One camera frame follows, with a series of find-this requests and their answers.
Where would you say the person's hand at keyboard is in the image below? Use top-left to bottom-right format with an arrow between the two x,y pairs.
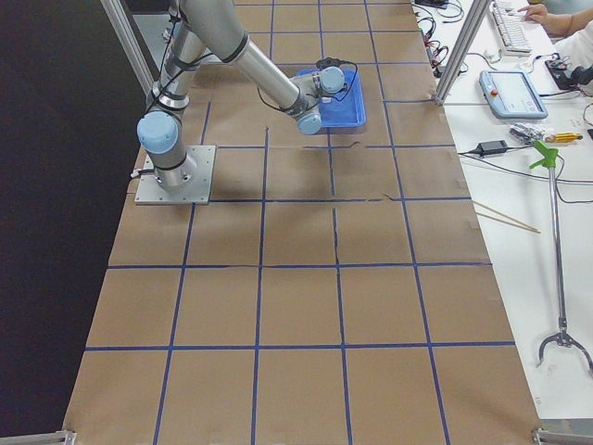
518,4 -> 549,25

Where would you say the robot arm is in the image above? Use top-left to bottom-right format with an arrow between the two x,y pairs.
137,1 -> 345,192

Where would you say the blue plastic tray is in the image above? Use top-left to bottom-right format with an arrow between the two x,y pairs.
292,67 -> 366,134

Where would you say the white keyboard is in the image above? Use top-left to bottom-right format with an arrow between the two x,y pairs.
489,1 -> 532,57

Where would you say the yellow brass tool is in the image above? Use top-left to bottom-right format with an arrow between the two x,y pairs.
545,133 -> 584,144

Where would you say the long metal reacher grabber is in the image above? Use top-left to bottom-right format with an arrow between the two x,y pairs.
529,140 -> 592,375

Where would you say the wooden chopstick pair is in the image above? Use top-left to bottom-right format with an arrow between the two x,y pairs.
472,200 -> 540,234

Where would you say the right side frame post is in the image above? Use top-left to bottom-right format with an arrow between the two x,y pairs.
433,0 -> 489,106

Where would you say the aluminium frame post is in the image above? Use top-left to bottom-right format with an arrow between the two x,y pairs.
100,0 -> 158,112

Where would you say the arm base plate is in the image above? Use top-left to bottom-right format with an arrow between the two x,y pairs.
134,146 -> 216,205

